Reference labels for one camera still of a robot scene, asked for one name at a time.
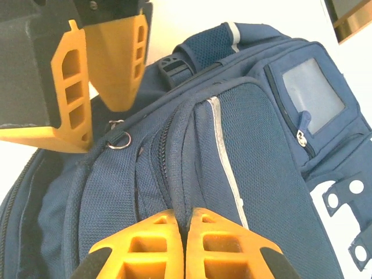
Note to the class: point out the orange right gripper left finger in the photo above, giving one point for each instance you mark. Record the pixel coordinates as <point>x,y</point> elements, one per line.
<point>171,261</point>

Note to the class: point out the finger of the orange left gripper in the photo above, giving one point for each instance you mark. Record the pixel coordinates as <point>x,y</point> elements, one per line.
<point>116,64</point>
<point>84,87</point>

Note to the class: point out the navy blue backpack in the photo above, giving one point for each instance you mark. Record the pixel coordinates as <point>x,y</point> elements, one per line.
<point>232,145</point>

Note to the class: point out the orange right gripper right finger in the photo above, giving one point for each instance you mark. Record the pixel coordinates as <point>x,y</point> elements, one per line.
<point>194,261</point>

